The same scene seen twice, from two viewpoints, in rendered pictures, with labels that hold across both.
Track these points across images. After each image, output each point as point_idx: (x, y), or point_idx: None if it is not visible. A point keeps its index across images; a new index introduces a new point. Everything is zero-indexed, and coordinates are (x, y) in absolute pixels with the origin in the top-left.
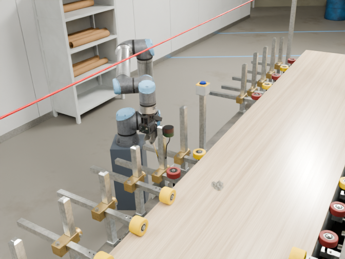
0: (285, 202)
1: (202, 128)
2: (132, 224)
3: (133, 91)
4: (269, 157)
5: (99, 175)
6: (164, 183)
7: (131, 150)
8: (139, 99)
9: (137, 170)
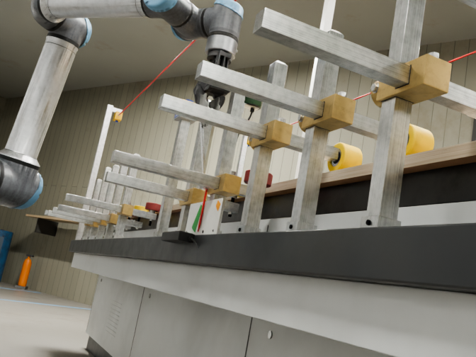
0: None
1: (174, 185)
2: (419, 129)
3: (188, 18)
4: None
5: (332, 33)
6: (222, 211)
7: (276, 67)
8: (217, 24)
9: (278, 113)
